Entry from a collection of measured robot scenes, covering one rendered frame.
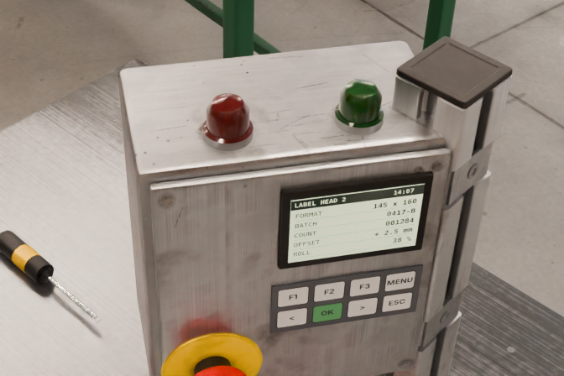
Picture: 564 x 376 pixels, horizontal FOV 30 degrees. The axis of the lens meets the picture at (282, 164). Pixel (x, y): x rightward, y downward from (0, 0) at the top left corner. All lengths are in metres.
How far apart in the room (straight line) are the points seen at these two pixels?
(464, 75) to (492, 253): 2.09
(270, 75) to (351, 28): 2.77
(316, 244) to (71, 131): 1.06
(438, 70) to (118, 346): 0.81
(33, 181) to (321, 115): 0.99
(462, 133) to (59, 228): 0.96
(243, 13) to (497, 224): 0.88
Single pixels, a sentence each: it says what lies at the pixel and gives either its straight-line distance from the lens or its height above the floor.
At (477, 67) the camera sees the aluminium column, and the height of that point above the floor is 1.50.
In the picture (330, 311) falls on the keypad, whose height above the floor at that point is 1.36.
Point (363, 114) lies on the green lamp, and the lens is 0.54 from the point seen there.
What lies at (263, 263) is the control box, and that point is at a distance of 0.57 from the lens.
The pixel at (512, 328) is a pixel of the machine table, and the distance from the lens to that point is 1.34.
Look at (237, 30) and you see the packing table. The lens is 2.29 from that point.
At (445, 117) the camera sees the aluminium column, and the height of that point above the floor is 1.49.
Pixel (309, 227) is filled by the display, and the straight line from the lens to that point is 0.56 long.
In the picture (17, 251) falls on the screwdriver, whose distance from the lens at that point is 1.38.
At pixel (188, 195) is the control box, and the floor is 1.46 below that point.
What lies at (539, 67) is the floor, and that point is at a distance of 3.29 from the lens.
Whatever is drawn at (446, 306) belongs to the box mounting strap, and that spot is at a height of 1.33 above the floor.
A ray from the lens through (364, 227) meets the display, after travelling 0.57.
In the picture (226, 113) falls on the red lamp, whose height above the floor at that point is 1.50.
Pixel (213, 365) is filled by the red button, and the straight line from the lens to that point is 0.62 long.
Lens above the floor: 1.82
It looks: 40 degrees down
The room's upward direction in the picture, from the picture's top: 2 degrees clockwise
